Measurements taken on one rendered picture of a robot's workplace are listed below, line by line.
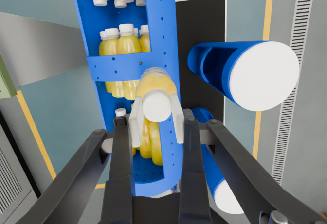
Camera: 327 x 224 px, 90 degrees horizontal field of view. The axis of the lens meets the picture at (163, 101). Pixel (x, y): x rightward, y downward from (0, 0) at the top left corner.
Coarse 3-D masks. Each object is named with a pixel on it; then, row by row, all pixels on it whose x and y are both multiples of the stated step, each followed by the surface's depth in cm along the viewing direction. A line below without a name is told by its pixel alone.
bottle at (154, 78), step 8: (144, 72) 35; (152, 72) 28; (160, 72) 28; (144, 80) 25; (152, 80) 24; (160, 80) 24; (168, 80) 25; (136, 88) 26; (144, 88) 24; (152, 88) 23; (160, 88) 23; (168, 88) 24; (176, 88) 27; (136, 96) 25; (144, 96) 23; (168, 96) 23
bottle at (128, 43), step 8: (128, 32) 43; (120, 40) 44; (128, 40) 43; (136, 40) 44; (120, 48) 44; (128, 48) 43; (136, 48) 44; (136, 80) 46; (128, 88) 47; (128, 96) 48
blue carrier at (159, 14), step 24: (168, 0) 41; (96, 24) 55; (144, 24) 62; (168, 24) 43; (96, 48) 56; (168, 48) 44; (96, 72) 44; (120, 72) 41; (168, 72) 46; (96, 96) 54; (168, 120) 49; (168, 144) 52; (144, 168) 67; (168, 168) 54; (144, 192) 54
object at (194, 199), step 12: (192, 120) 14; (192, 132) 13; (192, 144) 11; (192, 156) 10; (192, 168) 9; (192, 180) 8; (204, 180) 8; (180, 192) 7; (192, 192) 7; (204, 192) 7; (180, 204) 7; (192, 204) 7; (204, 204) 7; (180, 216) 6; (192, 216) 6; (204, 216) 6
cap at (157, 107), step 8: (152, 96) 20; (160, 96) 20; (144, 104) 21; (152, 104) 21; (160, 104) 21; (168, 104) 21; (144, 112) 21; (152, 112) 21; (160, 112) 21; (168, 112) 21; (152, 120) 21; (160, 120) 21
